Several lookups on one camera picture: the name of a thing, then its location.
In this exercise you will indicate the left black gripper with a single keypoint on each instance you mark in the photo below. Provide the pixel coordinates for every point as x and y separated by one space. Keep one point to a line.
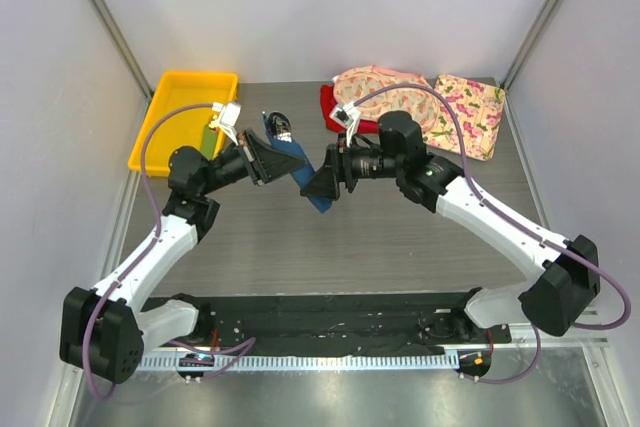
262 161

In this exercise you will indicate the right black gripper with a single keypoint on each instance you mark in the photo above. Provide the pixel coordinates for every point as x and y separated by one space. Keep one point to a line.
325 183

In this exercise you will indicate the blue paper napkin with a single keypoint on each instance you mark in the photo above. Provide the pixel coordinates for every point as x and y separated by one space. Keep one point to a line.
303 175

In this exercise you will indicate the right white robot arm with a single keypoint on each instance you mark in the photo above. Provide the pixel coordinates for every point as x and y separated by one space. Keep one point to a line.
556 288

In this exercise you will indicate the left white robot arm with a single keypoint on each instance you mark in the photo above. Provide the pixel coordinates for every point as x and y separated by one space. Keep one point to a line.
105 330

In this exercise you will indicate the green gold-tipped utensil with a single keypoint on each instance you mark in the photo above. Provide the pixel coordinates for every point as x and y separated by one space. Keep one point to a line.
212 138

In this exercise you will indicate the yellow plastic bin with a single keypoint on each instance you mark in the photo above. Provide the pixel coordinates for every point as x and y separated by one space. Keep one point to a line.
178 112

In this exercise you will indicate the floral yellow placemat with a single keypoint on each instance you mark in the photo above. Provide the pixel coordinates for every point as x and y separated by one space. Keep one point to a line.
479 109

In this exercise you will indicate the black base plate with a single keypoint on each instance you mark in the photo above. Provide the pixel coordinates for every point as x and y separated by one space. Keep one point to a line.
339 325

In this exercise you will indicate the white slotted cable duct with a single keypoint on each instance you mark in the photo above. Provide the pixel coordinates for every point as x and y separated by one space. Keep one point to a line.
175 360

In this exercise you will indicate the left aluminium corner post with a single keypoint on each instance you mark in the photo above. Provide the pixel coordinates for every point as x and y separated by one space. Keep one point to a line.
121 45

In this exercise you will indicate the aluminium corner post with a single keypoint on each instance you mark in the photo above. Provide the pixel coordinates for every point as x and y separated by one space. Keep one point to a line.
541 22
121 45

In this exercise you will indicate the right aluminium corner post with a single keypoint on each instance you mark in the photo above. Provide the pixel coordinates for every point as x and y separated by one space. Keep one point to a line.
541 22

